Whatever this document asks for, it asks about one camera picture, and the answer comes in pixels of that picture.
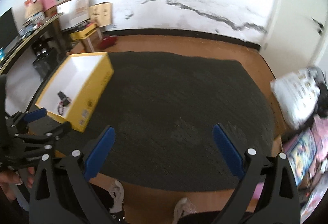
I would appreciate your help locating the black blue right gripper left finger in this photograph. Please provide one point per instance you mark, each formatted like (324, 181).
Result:
(61, 191)

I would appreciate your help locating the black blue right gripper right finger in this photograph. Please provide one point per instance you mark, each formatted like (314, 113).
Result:
(266, 191)

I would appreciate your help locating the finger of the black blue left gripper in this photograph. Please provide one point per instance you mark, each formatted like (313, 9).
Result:
(18, 123)
(53, 135)

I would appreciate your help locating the black digital wrist watch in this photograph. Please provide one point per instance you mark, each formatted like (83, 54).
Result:
(65, 100)

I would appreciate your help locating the person's left hand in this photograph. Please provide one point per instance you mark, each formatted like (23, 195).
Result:
(10, 177)

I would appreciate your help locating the yellow cardboard box white inside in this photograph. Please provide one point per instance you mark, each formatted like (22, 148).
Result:
(81, 77)

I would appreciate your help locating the white left shoe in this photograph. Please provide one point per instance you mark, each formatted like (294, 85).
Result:
(116, 191)

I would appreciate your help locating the white shoe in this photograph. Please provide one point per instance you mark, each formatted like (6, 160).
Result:
(116, 191)
(184, 207)

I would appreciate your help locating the colourful picture books stack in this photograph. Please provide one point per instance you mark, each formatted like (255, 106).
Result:
(307, 155)

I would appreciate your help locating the black speaker with silver cones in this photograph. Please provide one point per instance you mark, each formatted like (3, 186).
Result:
(41, 46)

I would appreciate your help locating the white right shoe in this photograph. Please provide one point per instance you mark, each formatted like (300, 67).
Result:
(184, 207)

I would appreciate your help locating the black side desk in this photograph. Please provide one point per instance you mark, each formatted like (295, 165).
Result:
(49, 26)

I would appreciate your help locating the black computer monitor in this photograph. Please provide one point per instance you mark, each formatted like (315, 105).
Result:
(9, 33)

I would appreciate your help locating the yellow box on stool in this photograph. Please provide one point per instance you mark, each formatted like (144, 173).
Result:
(82, 30)

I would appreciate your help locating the white patterned pillow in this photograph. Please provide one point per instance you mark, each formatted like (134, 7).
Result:
(299, 94)

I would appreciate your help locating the red cloth bag on floor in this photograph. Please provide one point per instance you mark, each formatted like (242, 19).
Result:
(107, 41)

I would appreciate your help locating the dark grey table mat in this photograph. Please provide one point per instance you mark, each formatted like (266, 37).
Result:
(163, 108)

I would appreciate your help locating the woven straw basket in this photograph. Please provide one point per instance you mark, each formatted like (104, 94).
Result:
(32, 9)

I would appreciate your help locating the pink box on desk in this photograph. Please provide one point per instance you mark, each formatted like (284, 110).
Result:
(47, 4)

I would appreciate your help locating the brown cardboard box with print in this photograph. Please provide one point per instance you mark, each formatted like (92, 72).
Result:
(101, 14)

